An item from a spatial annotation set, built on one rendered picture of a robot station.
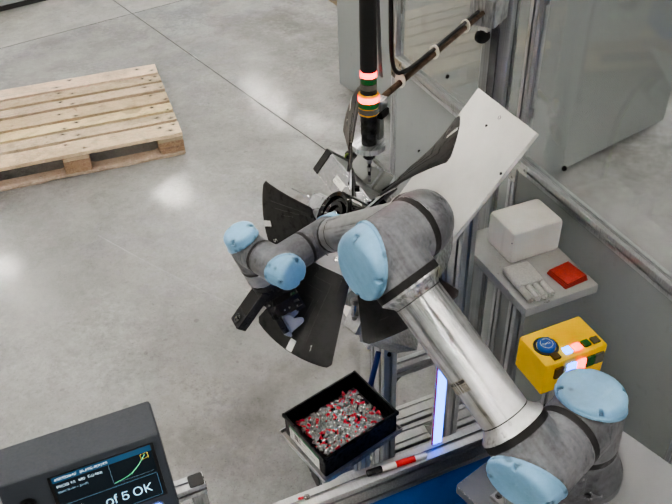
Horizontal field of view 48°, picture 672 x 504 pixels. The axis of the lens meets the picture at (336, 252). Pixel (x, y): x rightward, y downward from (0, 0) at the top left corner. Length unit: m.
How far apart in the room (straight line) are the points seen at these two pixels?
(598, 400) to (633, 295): 0.91
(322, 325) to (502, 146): 0.62
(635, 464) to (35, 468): 1.04
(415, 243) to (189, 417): 1.92
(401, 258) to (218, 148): 3.40
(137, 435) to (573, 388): 0.72
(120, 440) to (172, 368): 1.85
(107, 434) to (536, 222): 1.35
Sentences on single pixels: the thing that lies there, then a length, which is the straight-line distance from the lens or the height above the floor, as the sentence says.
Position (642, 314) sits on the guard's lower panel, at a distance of 2.17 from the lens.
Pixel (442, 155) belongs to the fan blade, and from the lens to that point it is 1.60.
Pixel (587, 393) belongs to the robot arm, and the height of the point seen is 1.31.
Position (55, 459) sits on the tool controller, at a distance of 1.35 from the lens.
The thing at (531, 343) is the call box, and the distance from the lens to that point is 1.70.
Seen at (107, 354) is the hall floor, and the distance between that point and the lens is 3.31.
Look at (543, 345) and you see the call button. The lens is 1.69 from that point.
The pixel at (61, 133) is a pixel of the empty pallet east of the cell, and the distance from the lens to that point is 4.66.
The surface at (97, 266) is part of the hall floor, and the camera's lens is 3.78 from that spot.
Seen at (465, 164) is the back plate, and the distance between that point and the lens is 1.94.
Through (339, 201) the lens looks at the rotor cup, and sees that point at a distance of 1.78.
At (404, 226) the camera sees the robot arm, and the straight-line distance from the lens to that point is 1.20.
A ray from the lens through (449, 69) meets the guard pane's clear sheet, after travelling 2.74.
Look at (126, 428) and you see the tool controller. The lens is 1.36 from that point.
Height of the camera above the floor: 2.26
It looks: 39 degrees down
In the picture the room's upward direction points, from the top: 2 degrees counter-clockwise
